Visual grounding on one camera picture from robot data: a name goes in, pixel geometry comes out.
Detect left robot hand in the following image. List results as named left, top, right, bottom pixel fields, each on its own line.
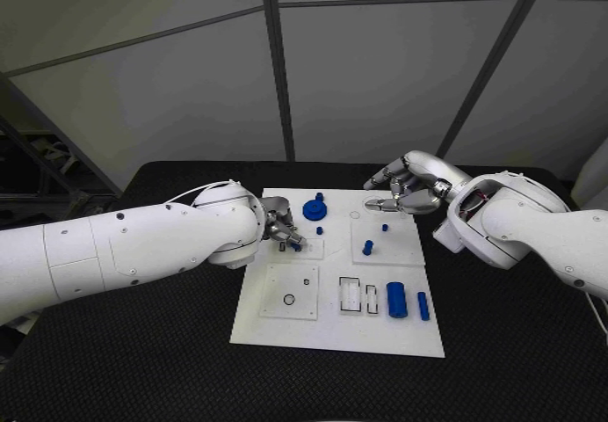
left=258, top=195, right=310, bottom=250

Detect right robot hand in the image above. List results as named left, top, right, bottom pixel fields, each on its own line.
left=362, top=150, right=476, bottom=215

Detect white task board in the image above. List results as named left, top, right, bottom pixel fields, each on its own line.
left=228, top=187, right=447, bottom=359

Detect blue gear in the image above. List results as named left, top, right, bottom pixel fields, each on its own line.
left=302, top=199, right=328, bottom=222

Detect thick blue cylinder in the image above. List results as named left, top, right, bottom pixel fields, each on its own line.
left=385, top=281, right=410, bottom=319

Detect dark metal rack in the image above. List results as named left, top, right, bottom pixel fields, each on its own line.
left=0, top=70, right=126, bottom=229

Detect white cable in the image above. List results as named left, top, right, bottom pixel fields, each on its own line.
left=584, top=291, right=608, bottom=346
left=165, top=179, right=240, bottom=205

